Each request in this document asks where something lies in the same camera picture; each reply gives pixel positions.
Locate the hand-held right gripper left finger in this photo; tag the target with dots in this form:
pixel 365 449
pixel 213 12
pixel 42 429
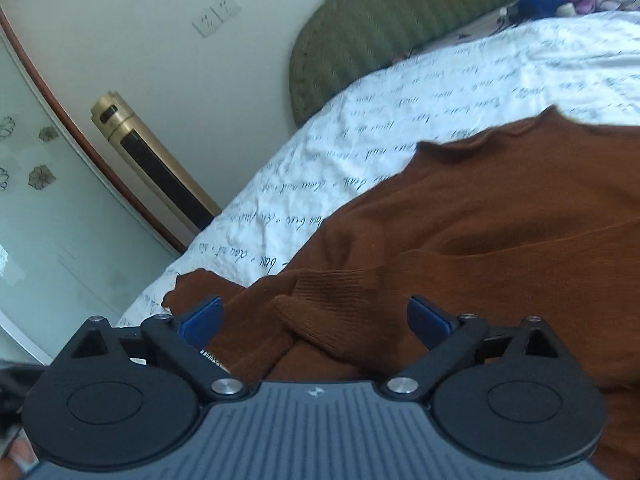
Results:
pixel 202 321

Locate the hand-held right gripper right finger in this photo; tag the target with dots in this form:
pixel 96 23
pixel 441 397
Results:
pixel 426 322

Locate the brown knit sweater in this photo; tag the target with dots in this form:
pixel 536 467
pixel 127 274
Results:
pixel 475 235

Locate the flower-printed glass door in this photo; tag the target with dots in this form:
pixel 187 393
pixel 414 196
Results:
pixel 55 240

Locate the gold tower air conditioner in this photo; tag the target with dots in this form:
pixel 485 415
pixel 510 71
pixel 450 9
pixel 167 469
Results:
pixel 150 160

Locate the white script-printed bedsheet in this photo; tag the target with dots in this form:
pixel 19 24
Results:
pixel 400 100

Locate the green striped headboard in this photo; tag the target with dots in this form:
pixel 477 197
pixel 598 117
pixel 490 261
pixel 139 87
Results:
pixel 400 10

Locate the blue cloth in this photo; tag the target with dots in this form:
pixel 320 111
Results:
pixel 542 6

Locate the brown wooden door frame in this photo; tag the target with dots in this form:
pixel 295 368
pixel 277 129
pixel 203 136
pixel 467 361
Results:
pixel 90 155

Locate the white wall socket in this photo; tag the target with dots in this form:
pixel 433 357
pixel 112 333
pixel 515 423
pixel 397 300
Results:
pixel 206 26
pixel 226 8

